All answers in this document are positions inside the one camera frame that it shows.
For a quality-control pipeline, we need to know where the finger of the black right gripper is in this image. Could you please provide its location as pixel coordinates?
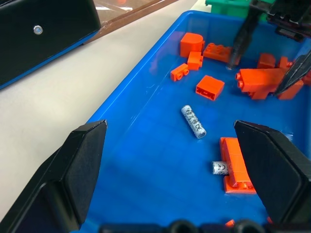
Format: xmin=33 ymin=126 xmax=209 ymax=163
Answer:
xmin=274 ymin=51 xmax=311 ymax=97
xmin=226 ymin=6 xmax=260 ymax=70

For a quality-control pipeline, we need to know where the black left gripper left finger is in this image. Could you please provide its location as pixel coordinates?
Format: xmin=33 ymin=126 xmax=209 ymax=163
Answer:
xmin=0 ymin=119 xmax=108 ymax=233

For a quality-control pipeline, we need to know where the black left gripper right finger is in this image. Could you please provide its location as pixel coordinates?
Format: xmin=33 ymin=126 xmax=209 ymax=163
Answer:
xmin=233 ymin=119 xmax=311 ymax=224

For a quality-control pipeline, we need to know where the green plastic bin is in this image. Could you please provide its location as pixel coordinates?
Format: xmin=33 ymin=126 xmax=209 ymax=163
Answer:
xmin=205 ymin=0 xmax=268 ymax=22

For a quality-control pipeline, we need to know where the blue plastic bin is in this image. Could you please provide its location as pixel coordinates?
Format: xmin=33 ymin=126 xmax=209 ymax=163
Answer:
xmin=80 ymin=10 xmax=311 ymax=233

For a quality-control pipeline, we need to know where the orange studded flat brick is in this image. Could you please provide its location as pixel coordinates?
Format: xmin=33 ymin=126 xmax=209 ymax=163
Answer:
xmin=203 ymin=43 xmax=242 ymax=66

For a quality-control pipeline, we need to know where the large orange studded brick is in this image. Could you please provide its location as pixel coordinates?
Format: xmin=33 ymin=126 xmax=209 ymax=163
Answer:
xmin=235 ymin=67 xmax=291 ymax=101

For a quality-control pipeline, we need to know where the long orange toy brick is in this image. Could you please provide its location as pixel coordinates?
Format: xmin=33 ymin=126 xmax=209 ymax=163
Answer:
xmin=219 ymin=136 xmax=258 ymax=194

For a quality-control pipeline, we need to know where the orange rounded toy brick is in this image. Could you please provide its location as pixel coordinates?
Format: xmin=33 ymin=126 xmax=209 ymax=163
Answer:
xmin=180 ymin=32 xmax=206 ymax=58

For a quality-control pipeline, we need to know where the small orange square brick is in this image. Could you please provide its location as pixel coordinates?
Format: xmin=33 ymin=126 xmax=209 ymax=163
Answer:
xmin=187 ymin=51 xmax=204 ymax=71

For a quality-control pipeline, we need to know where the orange hollow toy brick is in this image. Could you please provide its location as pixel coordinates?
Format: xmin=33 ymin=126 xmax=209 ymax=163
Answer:
xmin=195 ymin=75 xmax=225 ymax=101

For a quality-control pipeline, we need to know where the silver printed AA battery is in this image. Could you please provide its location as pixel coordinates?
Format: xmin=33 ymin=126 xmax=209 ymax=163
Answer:
xmin=181 ymin=104 xmax=207 ymax=139
xmin=211 ymin=160 xmax=230 ymax=176

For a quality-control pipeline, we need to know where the small orange two-stud brick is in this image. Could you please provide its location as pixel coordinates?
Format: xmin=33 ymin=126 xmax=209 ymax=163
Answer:
xmin=170 ymin=63 xmax=190 ymax=82

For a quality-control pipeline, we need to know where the black box with blue trim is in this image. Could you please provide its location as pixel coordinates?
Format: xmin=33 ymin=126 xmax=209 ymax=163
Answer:
xmin=0 ymin=0 xmax=102 ymax=90

